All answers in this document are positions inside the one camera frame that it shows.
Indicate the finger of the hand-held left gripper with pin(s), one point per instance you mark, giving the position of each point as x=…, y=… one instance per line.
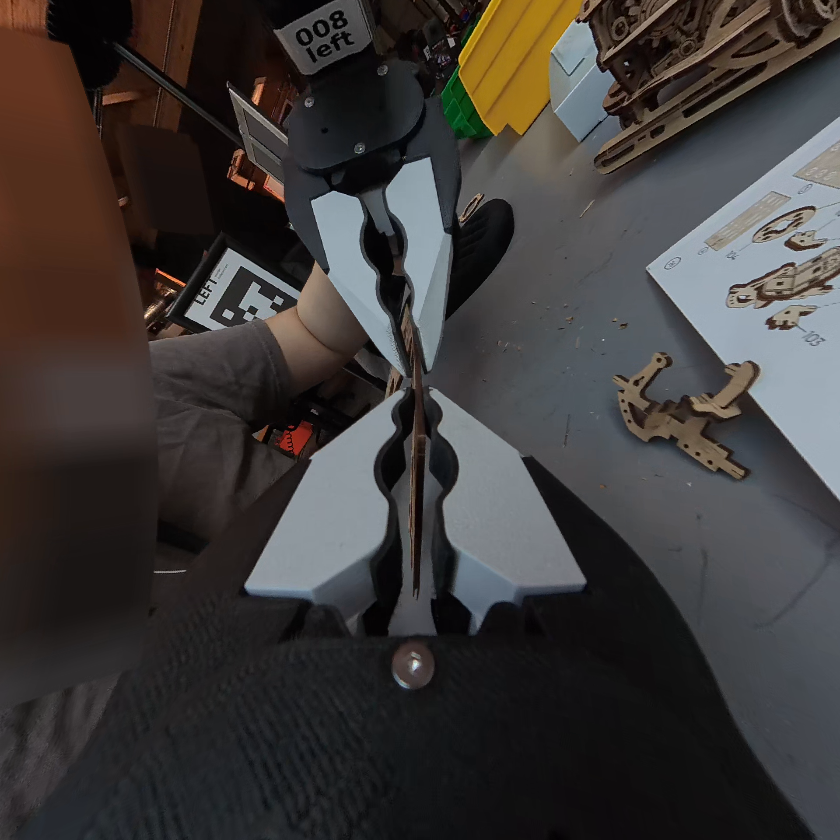
x=430, y=249
x=341, y=249

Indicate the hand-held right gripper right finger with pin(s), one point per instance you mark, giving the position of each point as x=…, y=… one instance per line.
x=512, y=525

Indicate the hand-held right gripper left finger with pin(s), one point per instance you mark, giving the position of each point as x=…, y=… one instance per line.
x=321, y=525

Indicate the laser-cut plywood parts sheet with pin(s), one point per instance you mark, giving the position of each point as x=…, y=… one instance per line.
x=418, y=459

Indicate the person's left forearm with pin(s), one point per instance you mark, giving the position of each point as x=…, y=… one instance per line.
x=315, y=348

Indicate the small wooden model subassembly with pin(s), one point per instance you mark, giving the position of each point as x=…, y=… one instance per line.
x=669, y=420

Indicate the assembled wooden submarine model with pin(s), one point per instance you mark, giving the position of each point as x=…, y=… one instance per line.
x=656, y=79

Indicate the black padded wrist rest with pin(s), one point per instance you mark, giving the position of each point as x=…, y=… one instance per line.
x=485, y=243

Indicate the grey partition panel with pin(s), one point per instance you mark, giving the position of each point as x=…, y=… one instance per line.
x=259, y=138

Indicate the framed marker sign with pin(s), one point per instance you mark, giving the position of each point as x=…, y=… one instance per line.
x=249, y=295

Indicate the green plastic bin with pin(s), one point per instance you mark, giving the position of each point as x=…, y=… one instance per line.
x=459, y=111

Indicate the nested yellow plastic bins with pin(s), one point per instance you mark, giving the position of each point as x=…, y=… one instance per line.
x=512, y=65

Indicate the white cardboard box tray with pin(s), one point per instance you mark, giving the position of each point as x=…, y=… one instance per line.
x=577, y=98

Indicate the white instruction booklet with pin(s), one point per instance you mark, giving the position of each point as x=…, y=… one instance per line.
x=695, y=282

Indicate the black tripod pole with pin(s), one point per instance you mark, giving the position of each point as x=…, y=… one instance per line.
x=92, y=46

